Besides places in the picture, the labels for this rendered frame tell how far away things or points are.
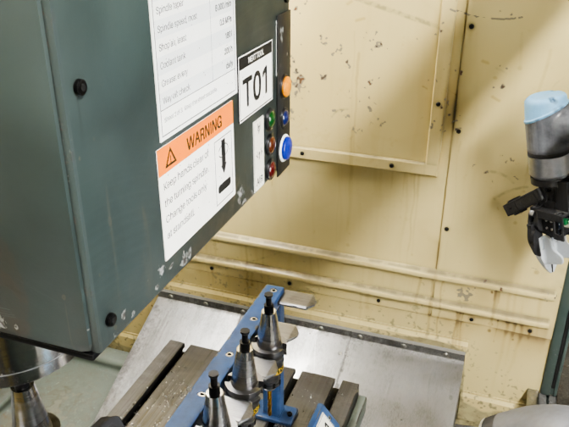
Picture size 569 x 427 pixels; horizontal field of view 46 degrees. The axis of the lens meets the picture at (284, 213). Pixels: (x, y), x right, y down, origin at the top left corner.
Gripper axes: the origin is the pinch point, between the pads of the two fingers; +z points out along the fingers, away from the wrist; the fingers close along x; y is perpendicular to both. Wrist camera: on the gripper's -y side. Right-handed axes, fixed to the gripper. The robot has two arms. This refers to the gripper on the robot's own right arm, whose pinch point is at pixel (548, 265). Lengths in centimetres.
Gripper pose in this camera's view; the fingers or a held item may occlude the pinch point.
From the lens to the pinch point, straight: 146.3
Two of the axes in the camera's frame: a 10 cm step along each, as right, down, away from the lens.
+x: 8.4, -3.5, 4.1
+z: 2.0, 9.1, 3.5
